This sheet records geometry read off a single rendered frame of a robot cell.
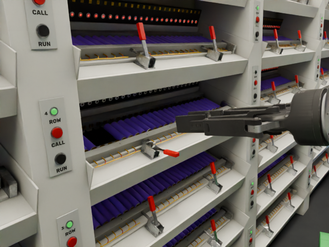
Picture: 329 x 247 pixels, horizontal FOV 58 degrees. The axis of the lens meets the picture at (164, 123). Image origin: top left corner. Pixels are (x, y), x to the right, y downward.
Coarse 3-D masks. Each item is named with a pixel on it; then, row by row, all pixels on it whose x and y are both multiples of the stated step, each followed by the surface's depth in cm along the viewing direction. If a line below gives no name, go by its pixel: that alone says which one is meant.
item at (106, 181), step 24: (168, 96) 91; (216, 96) 102; (168, 144) 72; (192, 144) 75; (216, 144) 87; (96, 168) 58; (120, 168) 60; (144, 168) 63; (168, 168) 71; (96, 192) 55
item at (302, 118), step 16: (304, 96) 38; (320, 96) 36; (288, 112) 40; (304, 112) 37; (320, 112) 36; (288, 128) 38; (304, 128) 37; (320, 128) 36; (304, 144) 39; (320, 144) 38
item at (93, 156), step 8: (160, 128) 73; (168, 128) 74; (176, 128) 76; (136, 136) 67; (144, 136) 68; (152, 136) 70; (160, 136) 72; (176, 136) 75; (112, 144) 63; (120, 144) 63; (128, 144) 64; (136, 144) 67; (88, 152) 58; (96, 152) 59; (104, 152) 60; (112, 152) 62; (120, 152) 64; (128, 152) 64; (88, 160) 57; (96, 160) 59; (104, 160) 59; (112, 160) 60
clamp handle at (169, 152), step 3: (153, 144) 65; (153, 147) 66; (156, 150) 65; (159, 150) 64; (162, 150) 64; (165, 150) 63; (168, 150) 63; (171, 150) 63; (165, 153) 63; (168, 153) 62; (171, 153) 62; (174, 153) 61; (177, 153) 61; (174, 156) 61; (177, 156) 61
